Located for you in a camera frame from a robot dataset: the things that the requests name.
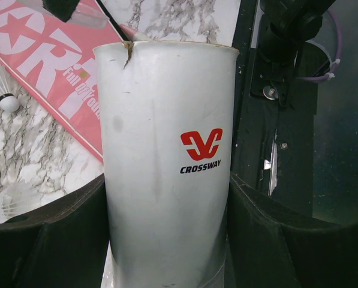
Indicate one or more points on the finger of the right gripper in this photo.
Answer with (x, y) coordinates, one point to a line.
(61, 9)

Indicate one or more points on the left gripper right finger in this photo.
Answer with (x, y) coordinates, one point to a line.
(274, 246)

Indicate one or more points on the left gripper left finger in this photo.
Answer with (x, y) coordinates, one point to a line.
(61, 244)

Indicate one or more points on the white shuttlecock tube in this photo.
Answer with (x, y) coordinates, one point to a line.
(166, 113)

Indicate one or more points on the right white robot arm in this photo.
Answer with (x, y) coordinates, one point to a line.
(297, 21)

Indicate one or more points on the pink racket bag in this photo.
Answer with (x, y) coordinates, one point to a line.
(55, 63)

